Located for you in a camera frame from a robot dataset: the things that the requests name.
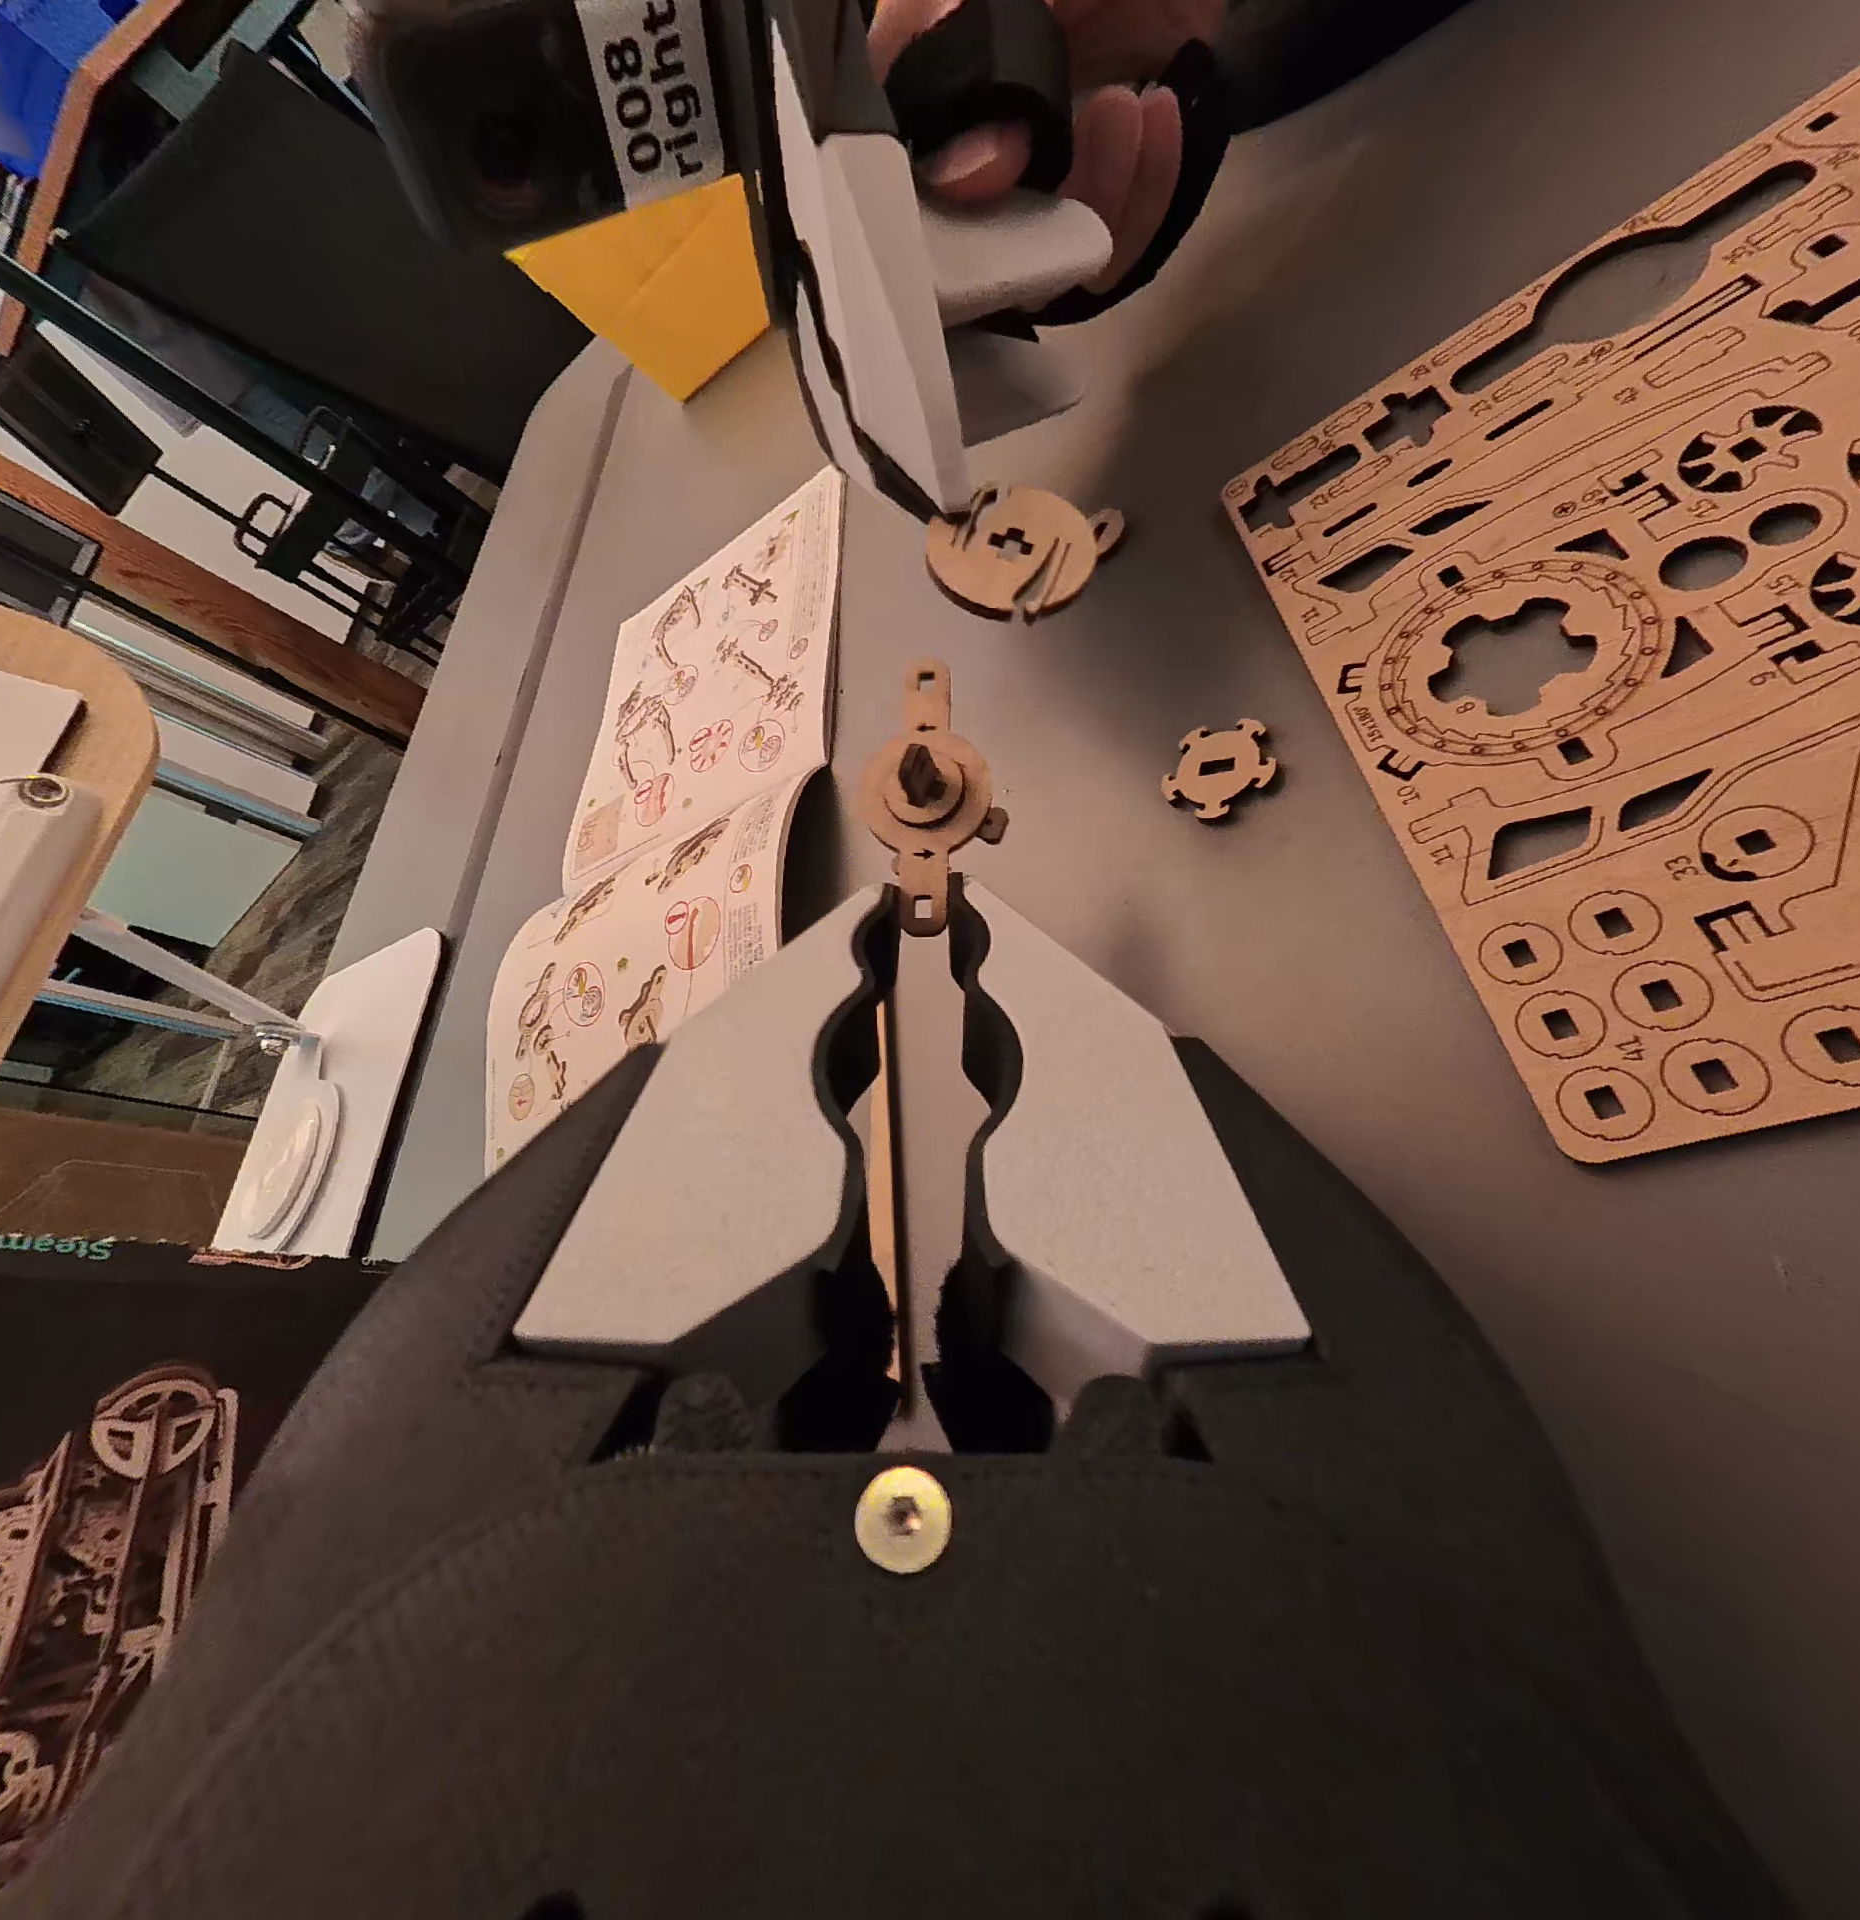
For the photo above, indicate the black model kit box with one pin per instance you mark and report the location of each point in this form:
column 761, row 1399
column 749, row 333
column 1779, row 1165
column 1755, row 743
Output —
column 117, row 1350

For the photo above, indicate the black flat board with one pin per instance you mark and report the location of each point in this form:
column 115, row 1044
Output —
column 317, row 285

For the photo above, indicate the notched wooden part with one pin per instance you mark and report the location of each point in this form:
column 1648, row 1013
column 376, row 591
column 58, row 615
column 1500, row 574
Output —
column 1220, row 801

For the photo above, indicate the assembly instruction booklet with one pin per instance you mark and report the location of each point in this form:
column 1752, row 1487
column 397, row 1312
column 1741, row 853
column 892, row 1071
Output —
column 718, row 659

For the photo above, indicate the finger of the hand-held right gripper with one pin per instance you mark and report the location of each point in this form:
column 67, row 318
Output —
column 884, row 300
column 813, row 363

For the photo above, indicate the perforated wooden parts sheet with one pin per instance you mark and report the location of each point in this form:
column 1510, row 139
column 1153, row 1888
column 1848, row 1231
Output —
column 1621, row 680

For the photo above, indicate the wooden rail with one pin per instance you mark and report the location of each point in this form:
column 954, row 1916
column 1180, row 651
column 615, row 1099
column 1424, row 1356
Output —
column 195, row 591

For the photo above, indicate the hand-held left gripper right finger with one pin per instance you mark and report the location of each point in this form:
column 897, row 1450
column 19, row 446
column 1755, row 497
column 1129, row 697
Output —
column 1138, row 1201

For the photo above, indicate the yellow cardboard box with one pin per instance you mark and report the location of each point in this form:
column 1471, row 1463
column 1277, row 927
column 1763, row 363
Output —
column 640, row 285

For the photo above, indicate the black rectangular panel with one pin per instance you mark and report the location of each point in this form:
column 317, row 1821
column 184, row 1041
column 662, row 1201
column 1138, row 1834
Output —
column 67, row 424
column 26, row 553

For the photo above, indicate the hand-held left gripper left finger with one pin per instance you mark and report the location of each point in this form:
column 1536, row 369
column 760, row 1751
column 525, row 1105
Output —
column 676, row 1201

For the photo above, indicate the round wooden table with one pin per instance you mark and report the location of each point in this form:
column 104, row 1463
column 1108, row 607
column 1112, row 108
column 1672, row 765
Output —
column 128, row 750

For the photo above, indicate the person's right hand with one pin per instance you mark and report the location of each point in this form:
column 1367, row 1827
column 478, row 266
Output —
column 1125, row 169

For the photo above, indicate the white stand with round base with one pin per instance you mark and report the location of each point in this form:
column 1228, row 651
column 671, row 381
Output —
column 376, row 1035

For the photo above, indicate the wooden axle assembly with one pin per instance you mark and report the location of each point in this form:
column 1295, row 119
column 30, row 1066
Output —
column 963, row 806

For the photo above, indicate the round wooden disc part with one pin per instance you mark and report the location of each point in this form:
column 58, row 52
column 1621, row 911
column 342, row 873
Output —
column 969, row 574

